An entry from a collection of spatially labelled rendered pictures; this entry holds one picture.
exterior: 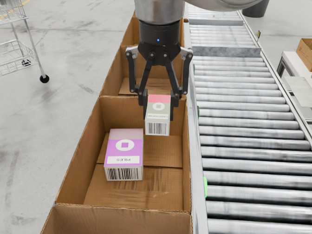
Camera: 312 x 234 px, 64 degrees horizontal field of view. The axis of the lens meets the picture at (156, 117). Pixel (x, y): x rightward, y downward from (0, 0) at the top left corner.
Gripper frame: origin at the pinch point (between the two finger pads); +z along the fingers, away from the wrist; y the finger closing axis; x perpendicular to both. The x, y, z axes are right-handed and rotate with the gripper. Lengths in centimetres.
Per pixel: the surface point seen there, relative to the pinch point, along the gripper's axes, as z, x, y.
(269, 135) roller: 43, -38, -48
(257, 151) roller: 42, -27, -40
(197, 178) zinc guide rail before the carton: 27.9, -0.7, -12.1
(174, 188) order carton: 28.5, 2.7, -5.1
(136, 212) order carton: 12.9, 19.7, 3.4
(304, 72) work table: 42, -94, -84
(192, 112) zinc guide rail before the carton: 27.8, -33.2, -12.0
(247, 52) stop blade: 39, -114, -54
